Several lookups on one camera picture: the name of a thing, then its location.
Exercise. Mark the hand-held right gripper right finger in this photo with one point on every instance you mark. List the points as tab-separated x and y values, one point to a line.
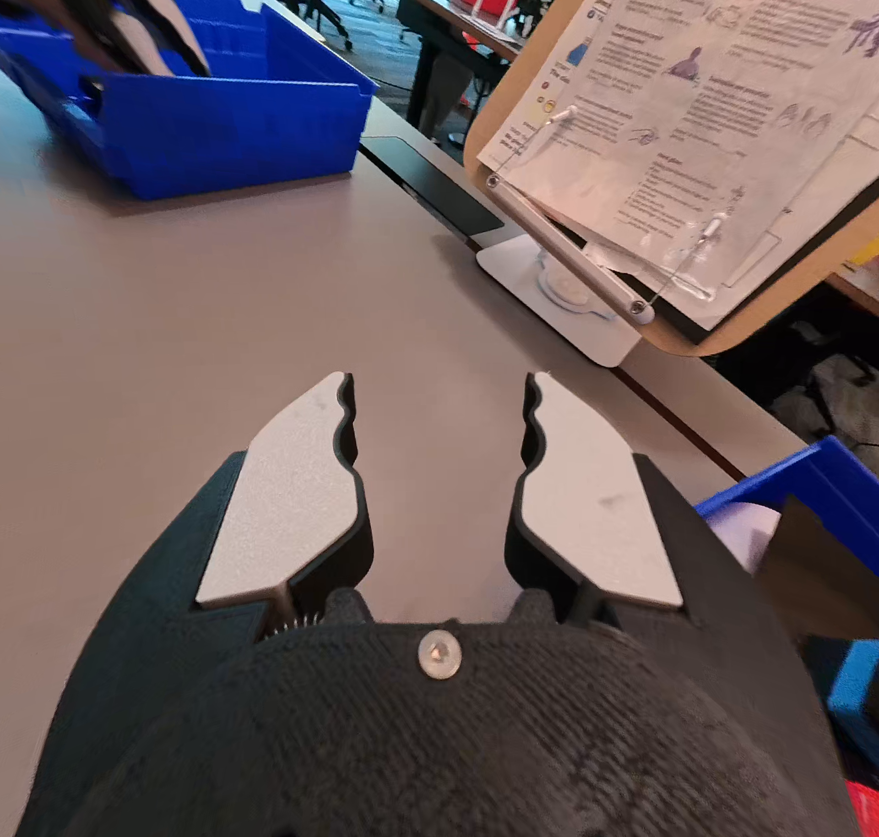
590	507

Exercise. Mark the printed instruction sheets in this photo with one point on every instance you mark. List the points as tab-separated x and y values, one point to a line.
687	129

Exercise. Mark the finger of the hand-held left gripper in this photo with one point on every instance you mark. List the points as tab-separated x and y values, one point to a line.
141	50
172	16

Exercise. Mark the grey desk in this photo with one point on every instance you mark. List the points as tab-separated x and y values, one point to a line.
206	301

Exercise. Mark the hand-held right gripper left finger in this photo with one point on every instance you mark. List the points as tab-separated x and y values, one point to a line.
288	500

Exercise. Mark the white plastic item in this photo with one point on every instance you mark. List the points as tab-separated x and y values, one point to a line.
741	535

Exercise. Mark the blue plastic bin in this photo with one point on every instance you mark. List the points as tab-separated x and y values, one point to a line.
240	129
790	469

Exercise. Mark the background wooden table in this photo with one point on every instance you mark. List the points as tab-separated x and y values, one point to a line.
439	9

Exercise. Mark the wooden document stand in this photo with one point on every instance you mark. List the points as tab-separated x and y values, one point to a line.
508	74

